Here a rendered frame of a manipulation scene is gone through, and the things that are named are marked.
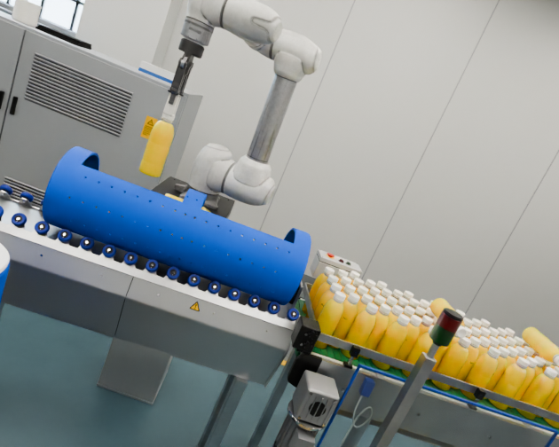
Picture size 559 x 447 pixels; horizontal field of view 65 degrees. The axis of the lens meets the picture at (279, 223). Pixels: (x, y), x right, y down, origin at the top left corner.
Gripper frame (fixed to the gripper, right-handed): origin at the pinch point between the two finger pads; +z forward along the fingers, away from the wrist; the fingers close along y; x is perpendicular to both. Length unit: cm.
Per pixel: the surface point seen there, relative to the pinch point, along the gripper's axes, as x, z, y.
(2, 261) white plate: -18, 46, 45
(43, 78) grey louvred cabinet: -107, 28, -157
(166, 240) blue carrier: 13.5, 41.0, 7.6
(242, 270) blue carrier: 41, 42, 7
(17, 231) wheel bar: -33, 57, 5
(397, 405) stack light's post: 100, 58, 29
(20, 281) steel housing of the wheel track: -27, 74, 4
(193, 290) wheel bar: 28, 56, 4
